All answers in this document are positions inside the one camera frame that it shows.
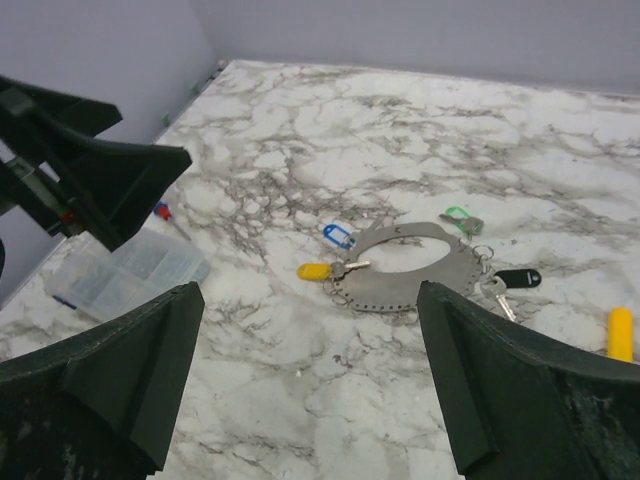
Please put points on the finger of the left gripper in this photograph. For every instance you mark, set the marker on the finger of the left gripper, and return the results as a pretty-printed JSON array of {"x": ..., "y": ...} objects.
[
  {"x": 87, "y": 116},
  {"x": 110, "y": 188}
]

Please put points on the blue key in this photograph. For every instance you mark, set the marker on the blue key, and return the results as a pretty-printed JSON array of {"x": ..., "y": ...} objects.
[{"x": 338, "y": 236}]

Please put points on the black key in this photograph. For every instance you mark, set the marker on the black key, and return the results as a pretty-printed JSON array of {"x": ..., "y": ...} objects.
[{"x": 496, "y": 285}]

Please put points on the small blue clip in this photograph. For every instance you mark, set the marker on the small blue clip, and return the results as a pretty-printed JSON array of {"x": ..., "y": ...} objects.
[{"x": 64, "y": 302}]

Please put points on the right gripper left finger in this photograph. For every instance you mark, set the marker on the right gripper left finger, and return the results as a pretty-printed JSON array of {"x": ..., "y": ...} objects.
[{"x": 101, "y": 404}]

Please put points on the green key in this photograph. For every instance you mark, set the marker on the green key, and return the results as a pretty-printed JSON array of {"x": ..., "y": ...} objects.
[{"x": 461, "y": 219}]

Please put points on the orange handled screwdriver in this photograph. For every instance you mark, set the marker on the orange handled screwdriver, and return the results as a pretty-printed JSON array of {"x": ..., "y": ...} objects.
[{"x": 620, "y": 335}]

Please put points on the blue handled screwdriver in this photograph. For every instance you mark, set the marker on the blue handled screwdriver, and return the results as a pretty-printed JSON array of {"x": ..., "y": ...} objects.
[{"x": 162, "y": 211}]

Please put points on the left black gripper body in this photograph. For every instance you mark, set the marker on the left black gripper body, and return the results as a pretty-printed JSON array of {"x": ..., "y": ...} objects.
[{"x": 24, "y": 183}]

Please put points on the clear plastic screw box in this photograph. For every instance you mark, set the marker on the clear plastic screw box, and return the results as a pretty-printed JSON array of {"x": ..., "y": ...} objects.
[{"x": 106, "y": 285}]

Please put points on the yellow handled screwdriver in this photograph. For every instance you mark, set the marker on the yellow handled screwdriver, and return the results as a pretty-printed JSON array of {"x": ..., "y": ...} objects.
[{"x": 323, "y": 271}]

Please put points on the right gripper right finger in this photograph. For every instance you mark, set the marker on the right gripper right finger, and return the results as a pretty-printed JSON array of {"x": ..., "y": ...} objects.
[{"x": 518, "y": 404}]

